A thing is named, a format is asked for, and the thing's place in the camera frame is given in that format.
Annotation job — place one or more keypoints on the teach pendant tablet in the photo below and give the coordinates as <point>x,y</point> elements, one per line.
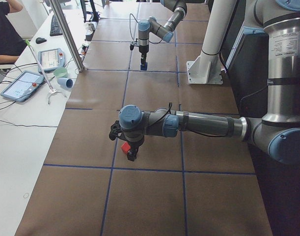
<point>51,59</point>
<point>23,86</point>

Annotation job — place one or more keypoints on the grabber stick tool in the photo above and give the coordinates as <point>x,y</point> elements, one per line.
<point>52,91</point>

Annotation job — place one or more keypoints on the metal can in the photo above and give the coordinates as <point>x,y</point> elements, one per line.
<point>91,27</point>

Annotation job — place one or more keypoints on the red wooden block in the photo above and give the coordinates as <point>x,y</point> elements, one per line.
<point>125,147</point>

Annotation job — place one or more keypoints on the far teach pendant tablet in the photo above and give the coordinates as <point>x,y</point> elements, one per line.
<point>51,59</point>

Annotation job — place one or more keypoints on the blue plastic cup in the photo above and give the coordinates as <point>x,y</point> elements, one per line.
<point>65,83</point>

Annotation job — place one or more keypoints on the near teach pendant tablet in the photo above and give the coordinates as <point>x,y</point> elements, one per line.
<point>23,86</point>

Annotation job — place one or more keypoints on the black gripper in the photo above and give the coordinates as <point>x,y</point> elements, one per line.
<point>143,49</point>
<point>134,145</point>

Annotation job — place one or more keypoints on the blue wooden block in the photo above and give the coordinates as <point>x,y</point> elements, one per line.
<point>143,67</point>

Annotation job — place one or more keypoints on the black keyboard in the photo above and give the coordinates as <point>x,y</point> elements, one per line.
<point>55,29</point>

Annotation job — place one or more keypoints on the black computer mouse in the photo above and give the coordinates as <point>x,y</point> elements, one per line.
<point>40,40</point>

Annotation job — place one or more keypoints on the seated person black shirt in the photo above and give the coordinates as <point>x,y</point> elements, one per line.
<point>11,44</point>

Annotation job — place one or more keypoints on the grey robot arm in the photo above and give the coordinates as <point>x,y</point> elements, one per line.
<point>164,32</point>
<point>277,133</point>

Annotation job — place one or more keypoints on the aluminium frame post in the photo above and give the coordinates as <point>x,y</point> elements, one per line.
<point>55,5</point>

